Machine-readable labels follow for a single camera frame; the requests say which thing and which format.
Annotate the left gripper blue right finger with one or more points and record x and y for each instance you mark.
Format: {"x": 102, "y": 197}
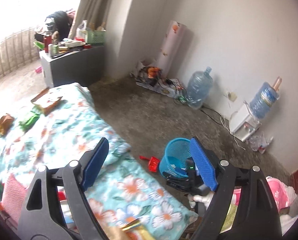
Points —
{"x": 205, "y": 167}

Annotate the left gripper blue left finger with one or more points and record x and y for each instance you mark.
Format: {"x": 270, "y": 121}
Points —
{"x": 91, "y": 163}

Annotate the white gloved right hand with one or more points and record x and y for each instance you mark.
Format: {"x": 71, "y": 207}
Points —
{"x": 205, "y": 200}

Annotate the blue plastic waste basket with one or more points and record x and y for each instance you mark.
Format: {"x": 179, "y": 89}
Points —
{"x": 177, "y": 160}

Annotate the white water dispenser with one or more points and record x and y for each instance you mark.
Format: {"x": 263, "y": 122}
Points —
{"x": 243, "y": 124}

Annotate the crumpled plastic bag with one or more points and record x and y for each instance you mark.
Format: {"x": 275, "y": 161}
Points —
{"x": 259, "y": 143}

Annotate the floral teal quilt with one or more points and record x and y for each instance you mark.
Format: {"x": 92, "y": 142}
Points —
{"x": 123, "y": 190}

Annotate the green snack wrapper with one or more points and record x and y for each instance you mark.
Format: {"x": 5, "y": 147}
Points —
{"x": 29, "y": 121}

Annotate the empty blue water jug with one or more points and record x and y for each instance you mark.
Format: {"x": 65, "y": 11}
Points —
{"x": 198, "y": 88}

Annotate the pink knitted cloth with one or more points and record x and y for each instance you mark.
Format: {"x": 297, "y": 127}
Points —
{"x": 13, "y": 197}

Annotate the gold brick package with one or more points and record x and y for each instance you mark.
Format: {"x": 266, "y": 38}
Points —
{"x": 46, "y": 101}

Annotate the water jug on dispenser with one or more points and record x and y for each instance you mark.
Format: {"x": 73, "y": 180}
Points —
{"x": 264, "y": 99}

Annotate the crumpled gold wrapper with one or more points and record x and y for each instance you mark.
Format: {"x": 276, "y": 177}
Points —
{"x": 6, "y": 122}

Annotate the grey cabinet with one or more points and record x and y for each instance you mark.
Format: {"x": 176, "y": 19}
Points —
{"x": 85, "y": 67}

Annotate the pink rolled mat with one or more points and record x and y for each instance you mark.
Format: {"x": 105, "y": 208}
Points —
{"x": 169, "y": 46}

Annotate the green plastic basket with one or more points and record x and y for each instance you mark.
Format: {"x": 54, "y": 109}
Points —
{"x": 95, "y": 37}

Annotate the red thermos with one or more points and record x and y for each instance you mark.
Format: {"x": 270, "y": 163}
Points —
{"x": 47, "y": 40}

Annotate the black bag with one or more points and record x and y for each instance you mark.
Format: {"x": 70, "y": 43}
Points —
{"x": 59, "y": 21}

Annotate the grey curtain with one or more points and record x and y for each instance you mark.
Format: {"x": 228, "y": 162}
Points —
{"x": 94, "y": 11}

